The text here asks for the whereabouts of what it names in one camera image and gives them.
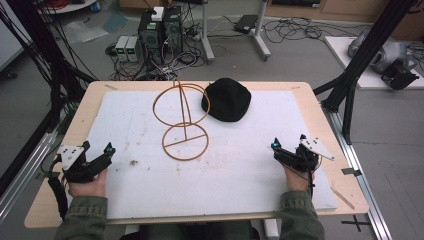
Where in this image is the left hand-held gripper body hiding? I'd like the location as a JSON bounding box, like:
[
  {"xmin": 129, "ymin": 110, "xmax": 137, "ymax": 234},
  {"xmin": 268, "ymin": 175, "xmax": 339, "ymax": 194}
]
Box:
[{"xmin": 57, "ymin": 143, "xmax": 113, "ymax": 184}]

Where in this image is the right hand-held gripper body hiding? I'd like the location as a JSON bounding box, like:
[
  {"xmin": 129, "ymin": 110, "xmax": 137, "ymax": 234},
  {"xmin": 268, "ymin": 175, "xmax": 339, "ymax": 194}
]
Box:
[{"xmin": 273, "ymin": 137, "xmax": 335, "ymax": 173}]

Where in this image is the person's left hand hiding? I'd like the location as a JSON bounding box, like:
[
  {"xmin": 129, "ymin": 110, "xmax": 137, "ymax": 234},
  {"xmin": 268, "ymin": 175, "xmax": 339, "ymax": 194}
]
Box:
[{"xmin": 67, "ymin": 167, "xmax": 108, "ymax": 198}]

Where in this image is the person's right hand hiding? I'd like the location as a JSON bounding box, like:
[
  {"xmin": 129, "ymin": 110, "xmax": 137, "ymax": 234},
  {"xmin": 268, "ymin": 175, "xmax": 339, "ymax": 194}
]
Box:
[{"xmin": 282, "ymin": 163, "xmax": 316, "ymax": 194}]

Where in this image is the wooden table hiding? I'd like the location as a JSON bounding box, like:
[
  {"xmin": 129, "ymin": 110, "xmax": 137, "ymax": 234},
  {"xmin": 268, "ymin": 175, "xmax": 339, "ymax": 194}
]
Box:
[{"xmin": 23, "ymin": 80, "xmax": 370, "ymax": 230}]

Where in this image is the grey tape piece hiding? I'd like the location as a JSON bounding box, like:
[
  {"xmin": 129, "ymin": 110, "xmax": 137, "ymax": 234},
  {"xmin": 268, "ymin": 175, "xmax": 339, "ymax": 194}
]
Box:
[{"xmin": 341, "ymin": 167, "xmax": 363, "ymax": 177}]

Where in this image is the thin wooden strip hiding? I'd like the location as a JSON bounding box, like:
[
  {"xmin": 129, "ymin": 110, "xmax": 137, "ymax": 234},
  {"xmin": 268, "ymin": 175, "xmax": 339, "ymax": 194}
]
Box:
[{"xmin": 329, "ymin": 185, "xmax": 356, "ymax": 211}]

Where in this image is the black hat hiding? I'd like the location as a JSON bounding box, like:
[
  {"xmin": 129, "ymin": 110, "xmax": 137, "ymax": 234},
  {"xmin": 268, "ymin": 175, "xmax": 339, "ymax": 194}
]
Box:
[{"xmin": 200, "ymin": 77, "xmax": 252, "ymax": 123}]

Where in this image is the white foam mat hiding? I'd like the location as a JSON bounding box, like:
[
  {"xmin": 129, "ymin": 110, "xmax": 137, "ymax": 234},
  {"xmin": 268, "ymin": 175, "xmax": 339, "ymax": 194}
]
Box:
[{"xmin": 68, "ymin": 89, "xmax": 339, "ymax": 222}]

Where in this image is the black tape cross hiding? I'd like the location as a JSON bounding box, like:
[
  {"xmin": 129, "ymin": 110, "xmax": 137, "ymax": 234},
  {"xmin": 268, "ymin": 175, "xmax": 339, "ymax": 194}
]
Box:
[{"xmin": 340, "ymin": 214, "xmax": 371, "ymax": 233}]

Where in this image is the white board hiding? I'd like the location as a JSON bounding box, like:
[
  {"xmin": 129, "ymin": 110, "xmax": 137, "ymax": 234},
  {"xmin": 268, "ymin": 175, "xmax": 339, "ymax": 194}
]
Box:
[{"xmin": 323, "ymin": 35, "xmax": 424, "ymax": 90}]

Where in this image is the grey power supply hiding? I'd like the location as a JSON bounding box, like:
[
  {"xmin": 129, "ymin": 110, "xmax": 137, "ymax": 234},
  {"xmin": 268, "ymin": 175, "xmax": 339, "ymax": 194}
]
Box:
[
  {"xmin": 114, "ymin": 35, "xmax": 130, "ymax": 62},
  {"xmin": 125, "ymin": 35, "xmax": 142, "ymax": 63}
]

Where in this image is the clear plastic sheet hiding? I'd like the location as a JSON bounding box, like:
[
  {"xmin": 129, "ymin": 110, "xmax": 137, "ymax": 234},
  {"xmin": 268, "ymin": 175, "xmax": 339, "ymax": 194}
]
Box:
[{"xmin": 61, "ymin": 19, "xmax": 110, "ymax": 45}]

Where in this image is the grey and black robot part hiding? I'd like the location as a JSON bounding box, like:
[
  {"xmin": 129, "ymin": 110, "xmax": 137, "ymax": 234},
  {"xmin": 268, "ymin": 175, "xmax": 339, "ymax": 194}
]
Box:
[{"xmin": 347, "ymin": 30, "xmax": 421, "ymax": 91}]

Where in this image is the white metal stand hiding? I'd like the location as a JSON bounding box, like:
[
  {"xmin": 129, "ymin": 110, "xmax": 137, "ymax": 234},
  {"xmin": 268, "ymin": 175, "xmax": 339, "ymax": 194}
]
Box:
[{"xmin": 199, "ymin": 0, "xmax": 272, "ymax": 65}]

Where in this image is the black computer tower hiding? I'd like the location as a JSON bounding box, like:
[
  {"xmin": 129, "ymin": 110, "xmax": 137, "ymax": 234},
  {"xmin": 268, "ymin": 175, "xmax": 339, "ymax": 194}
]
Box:
[
  {"xmin": 163, "ymin": 5, "xmax": 184, "ymax": 58},
  {"xmin": 137, "ymin": 8, "xmax": 166, "ymax": 65}
]

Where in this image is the black flat box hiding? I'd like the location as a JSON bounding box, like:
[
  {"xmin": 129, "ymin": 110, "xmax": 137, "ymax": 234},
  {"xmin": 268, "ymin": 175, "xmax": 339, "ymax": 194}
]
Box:
[{"xmin": 233, "ymin": 14, "xmax": 260, "ymax": 35}]

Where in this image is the white round table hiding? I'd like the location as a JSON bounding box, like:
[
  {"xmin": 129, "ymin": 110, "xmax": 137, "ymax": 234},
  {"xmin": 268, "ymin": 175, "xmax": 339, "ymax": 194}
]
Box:
[{"xmin": 35, "ymin": 0, "xmax": 98, "ymax": 15}]

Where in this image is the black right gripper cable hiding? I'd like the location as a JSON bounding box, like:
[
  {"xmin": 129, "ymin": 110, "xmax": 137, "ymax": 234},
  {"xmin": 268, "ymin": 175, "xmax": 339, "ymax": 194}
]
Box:
[{"xmin": 307, "ymin": 169, "xmax": 317, "ymax": 198}]

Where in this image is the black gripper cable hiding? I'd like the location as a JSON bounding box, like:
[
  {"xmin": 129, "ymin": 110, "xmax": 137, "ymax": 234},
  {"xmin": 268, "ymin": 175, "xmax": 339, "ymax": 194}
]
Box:
[
  {"xmin": 307, "ymin": 169, "xmax": 317, "ymax": 198},
  {"xmin": 40, "ymin": 156, "xmax": 70, "ymax": 222}
]

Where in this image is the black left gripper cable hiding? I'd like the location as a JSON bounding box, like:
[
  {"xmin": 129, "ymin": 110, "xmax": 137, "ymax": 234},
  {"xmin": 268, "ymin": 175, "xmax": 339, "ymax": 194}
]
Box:
[{"xmin": 40, "ymin": 156, "xmax": 70, "ymax": 222}]

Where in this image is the aluminium rail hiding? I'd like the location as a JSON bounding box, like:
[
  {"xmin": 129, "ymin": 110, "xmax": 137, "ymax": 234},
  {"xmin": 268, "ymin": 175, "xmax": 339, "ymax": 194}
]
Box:
[
  {"xmin": 0, "ymin": 129, "xmax": 64, "ymax": 224},
  {"xmin": 321, "ymin": 99, "xmax": 394, "ymax": 240}
]

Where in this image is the brown wire hat stand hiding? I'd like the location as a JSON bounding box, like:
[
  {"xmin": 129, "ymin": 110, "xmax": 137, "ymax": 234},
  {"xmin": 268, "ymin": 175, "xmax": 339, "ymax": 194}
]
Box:
[{"xmin": 152, "ymin": 78, "xmax": 212, "ymax": 162}]

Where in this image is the black metal frame post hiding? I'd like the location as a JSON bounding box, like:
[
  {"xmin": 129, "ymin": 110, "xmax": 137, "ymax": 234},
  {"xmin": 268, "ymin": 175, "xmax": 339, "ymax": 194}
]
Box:
[
  {"xmin": 0, "ymin": 0, "xmax": 98, "ymax": 198},
  {"xmin": 312, "ymin": 0, "xmax": 418, "ymax": 146}
]

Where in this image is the tangle of black floor cables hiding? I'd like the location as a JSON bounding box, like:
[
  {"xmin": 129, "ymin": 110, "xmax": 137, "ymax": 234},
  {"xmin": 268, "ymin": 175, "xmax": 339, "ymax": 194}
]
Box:
[{"xmin": 261, "ymin": 16, "xmax": 364, "ymax": 45}]

